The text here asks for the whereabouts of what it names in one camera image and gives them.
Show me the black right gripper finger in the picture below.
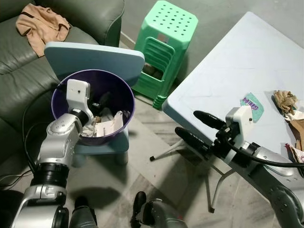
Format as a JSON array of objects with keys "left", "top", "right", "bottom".
[
  {"left": 193, "top": 110, "right": 227, "bottom": 130},
  {"left": 174, "top": 126, "right": 211, "bottom": 155}
]

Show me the purple plastic rubbish bin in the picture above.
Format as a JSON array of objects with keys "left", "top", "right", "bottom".
[{"left": 51, "top": 69, "right": 136, "bottom": 146}]

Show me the grey crumpled paper ball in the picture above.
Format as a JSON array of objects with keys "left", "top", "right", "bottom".
[{"left": 80, "top": 123, "right": 98, "bottom": 139}]

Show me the white paper carton scrap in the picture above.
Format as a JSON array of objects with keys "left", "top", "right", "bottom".
[{"left": 92, "top": 111, "right": 125, "bottom": 139}]

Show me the light blue plastic chair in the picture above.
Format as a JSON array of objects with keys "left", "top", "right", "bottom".
[{"left": 44, "top": 41, "right": 146, "bottom": 167}]

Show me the teal wet wipe packet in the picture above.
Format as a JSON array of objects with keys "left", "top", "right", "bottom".
[{"left": 240, "top": 92, "right": 265, "bottom": 123}]

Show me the light blue folding table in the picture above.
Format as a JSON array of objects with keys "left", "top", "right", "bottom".
[{"left": 149, "top": 11, "right": 304, "bottom": 213}]

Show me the red white snack wrapper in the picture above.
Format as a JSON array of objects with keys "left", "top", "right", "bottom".
[{"left": 285, "top": 143, "right": 304, "bottom": 165}]

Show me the brown crumpled paper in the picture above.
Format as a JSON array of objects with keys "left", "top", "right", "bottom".
[{"left": 272, "top": 90, "right": 299, "bottom": 116}]

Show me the brown torn cardboard piece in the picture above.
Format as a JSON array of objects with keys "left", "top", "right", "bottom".
[{"left": 287, "top": 114, "right": 304, "bottom": 151}]

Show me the white crumpled tissue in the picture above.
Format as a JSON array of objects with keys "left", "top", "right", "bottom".
[{"left": 285, "top": 110, "right": 304, "bottom": 122}]

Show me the robot right leg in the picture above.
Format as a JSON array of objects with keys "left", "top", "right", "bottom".
[{"left": 130, "top": 191, "right": 189, "bottom": 228}]

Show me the robot leg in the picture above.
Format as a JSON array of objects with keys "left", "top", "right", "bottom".
[
  {"left": 69, "top": 195, "right": 99, "bottom": 228},
  {"left": 130, "top": 191, "right": 189, "bottom": 228}
]

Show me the dark green leather sofa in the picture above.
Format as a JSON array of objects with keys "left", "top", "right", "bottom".
[{"left": 0, "top": 0, "right": 125, "bottom": 164}]

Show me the beige crumpled garment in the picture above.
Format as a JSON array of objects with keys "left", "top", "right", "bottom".
[{"left": 16, "top": 4, "right": 72, "bottom": 58}]

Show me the green plastic stool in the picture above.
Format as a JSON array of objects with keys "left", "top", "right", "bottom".
[{"left": 132, "top": 0, "right": 199, "bottom": 110}]

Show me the robot left leg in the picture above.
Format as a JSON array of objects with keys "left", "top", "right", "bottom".
[{"left": 69, "top": 195, "right": 99, "bottom": 228}]

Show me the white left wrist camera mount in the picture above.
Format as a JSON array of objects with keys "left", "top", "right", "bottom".
[{"left": 65, "top": 79, "right": 92, "bottom": 115}]

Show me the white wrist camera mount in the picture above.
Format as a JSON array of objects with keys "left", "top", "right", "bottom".
[
  {"left": 65, "top": 79, "right": 92, "bottom": 115},
  {"left": 225, "top": 105, "right": 253, "bottom": 146}
]

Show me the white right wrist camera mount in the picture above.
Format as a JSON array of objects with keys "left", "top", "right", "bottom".
[{"left": 225, "top": 105, "right": 253, "bottom": 146}]

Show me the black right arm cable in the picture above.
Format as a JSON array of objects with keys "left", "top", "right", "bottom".
[{"left": 222, "top": 137, "right": 304, "bottom": 169}]

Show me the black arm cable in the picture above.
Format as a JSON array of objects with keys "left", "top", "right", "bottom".
[
  {"left": 222, "top": 137, "right": 304, "bottom": 169},
  {"left": 21, "top": 83, "right": 68, "bottom": 172}
]

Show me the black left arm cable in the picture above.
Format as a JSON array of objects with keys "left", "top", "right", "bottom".
[{"left": 21, "top": 83, "right": 68, "bottom": 172}]

